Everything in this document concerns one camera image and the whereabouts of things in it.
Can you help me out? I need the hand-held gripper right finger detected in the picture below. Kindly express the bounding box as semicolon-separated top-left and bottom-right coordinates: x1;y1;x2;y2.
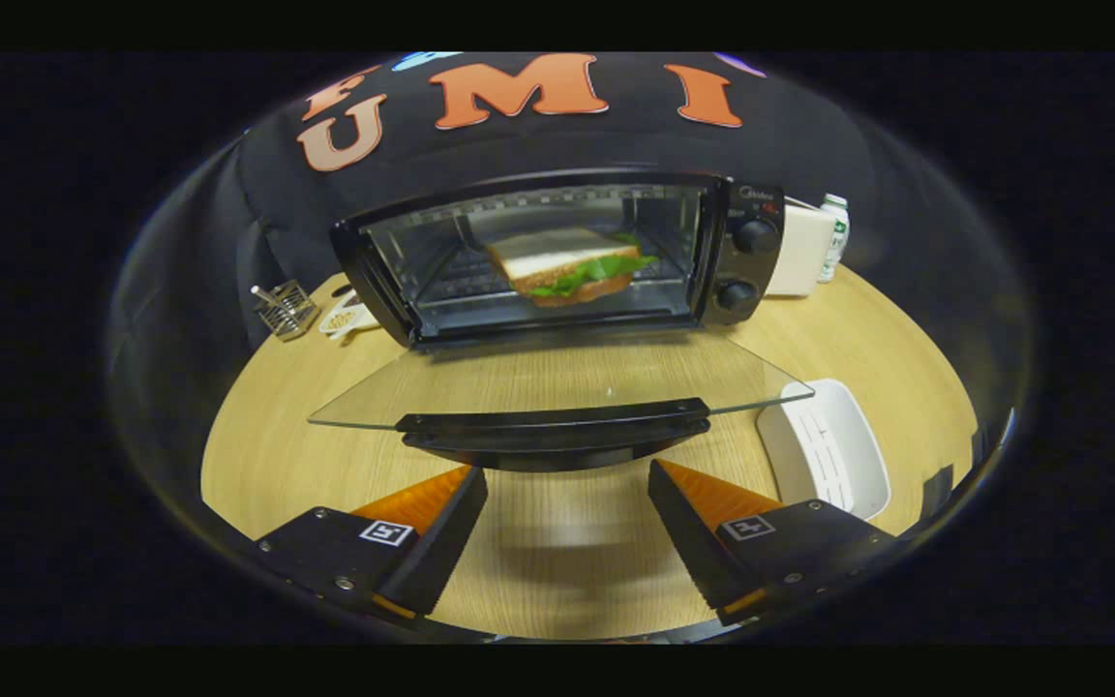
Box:
648;459;897;625

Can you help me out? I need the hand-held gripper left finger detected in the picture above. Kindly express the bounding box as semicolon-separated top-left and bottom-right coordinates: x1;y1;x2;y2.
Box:
253;465;489;625

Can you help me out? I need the black toaster oven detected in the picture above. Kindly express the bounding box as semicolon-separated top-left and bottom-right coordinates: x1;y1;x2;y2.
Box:
306;169;816;473

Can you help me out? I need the lettuce sandwich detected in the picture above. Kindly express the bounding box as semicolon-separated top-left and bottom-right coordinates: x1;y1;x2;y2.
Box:
485;227;660;309

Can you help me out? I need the white pop-up toaster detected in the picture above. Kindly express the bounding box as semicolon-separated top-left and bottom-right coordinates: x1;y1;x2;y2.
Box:
766;198;837;297

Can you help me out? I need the white rectangular tray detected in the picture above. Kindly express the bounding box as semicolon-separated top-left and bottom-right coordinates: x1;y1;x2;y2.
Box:
756;379;892;522

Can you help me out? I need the white green-label bottle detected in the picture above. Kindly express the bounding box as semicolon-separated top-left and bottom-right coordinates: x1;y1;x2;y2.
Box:
817;194;851;285

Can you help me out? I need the metal wire basket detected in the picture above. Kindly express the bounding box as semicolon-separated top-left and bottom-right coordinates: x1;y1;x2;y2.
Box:
250;279;320;342

